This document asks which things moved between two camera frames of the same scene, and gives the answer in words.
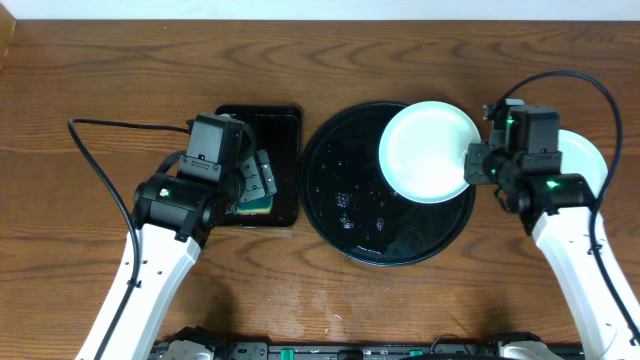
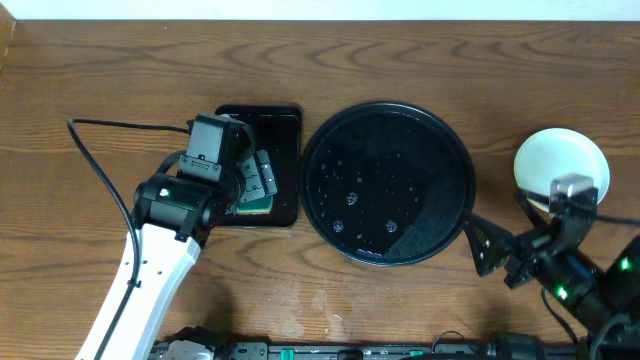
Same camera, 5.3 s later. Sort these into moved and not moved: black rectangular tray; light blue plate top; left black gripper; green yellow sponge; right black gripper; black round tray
Moved: light blue plate top; right black gripper
Not moved: black round tray; black rectangular tray; green yellow sponge; left black gripper
